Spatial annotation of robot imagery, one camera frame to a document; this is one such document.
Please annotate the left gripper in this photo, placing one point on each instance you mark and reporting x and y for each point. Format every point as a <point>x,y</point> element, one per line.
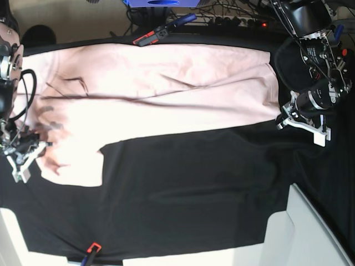
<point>291,116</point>

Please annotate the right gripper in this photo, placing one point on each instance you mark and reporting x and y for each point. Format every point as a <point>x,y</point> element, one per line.
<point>21,148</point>

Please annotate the pink T-shirt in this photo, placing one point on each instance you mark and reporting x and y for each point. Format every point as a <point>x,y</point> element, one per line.
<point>91,96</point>

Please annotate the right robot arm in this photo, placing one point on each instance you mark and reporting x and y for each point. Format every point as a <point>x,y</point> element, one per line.
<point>11,69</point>

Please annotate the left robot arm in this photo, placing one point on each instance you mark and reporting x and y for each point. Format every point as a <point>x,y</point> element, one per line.
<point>309,25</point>

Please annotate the red black right clamp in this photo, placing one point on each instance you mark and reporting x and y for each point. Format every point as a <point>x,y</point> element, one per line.
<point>338,53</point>

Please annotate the red black clamp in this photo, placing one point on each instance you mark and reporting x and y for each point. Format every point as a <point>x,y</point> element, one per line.
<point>92,252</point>
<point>163,31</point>
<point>338,53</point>

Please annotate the black power strip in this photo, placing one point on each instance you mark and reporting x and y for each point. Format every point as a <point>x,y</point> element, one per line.
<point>232,21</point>

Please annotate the black table cloth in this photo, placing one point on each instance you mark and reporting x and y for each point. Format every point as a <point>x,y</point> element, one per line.
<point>197,191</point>

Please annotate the red black bottom clamp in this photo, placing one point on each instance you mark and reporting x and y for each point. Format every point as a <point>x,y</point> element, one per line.
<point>92,252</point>

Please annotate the red black top clamp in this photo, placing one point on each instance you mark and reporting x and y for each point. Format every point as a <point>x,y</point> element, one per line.
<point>163,31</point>

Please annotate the blue box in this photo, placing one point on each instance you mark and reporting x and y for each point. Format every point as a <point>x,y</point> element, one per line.
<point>162,3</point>

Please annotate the white table frame left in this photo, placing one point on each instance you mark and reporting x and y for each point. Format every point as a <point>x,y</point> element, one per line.
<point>14,250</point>

